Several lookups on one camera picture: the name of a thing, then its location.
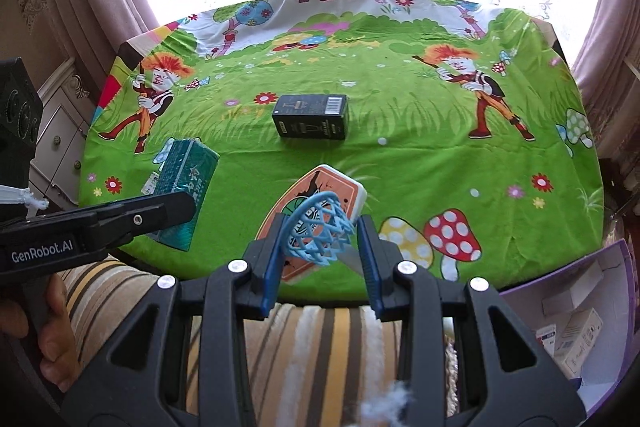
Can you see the white red-blue medicine box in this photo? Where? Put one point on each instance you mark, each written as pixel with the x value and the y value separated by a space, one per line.
pixel 546 336

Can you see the plain white tall box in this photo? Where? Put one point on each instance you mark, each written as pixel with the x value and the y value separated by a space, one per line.
pixel 574 292

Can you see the black rectangular box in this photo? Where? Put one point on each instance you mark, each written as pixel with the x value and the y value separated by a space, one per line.
pixel 311 116

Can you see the cream herbal medicine box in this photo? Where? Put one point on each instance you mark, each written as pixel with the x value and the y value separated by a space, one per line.
pixel 573 346

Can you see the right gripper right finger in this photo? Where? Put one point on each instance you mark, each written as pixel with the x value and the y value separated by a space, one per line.
pixel 465 357

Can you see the purple cardboard storage box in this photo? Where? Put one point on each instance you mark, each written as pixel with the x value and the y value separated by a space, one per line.
pixel 616 299

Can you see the striped sofa cushion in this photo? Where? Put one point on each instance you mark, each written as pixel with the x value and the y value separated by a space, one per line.
pixel 308 366

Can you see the teal medicine box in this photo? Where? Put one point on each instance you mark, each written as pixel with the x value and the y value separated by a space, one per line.
pixel 187 166

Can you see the green cartoon tablecloth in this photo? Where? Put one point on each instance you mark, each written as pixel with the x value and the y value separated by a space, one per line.
pixel 464 126

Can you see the left hand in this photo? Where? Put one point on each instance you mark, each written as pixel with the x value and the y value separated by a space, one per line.
pixel 56 339

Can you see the white drawer cabinet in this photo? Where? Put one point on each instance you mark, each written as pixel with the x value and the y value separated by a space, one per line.
pixel 66 117

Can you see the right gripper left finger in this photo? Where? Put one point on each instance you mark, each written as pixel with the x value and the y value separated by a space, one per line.
pixel 178 358

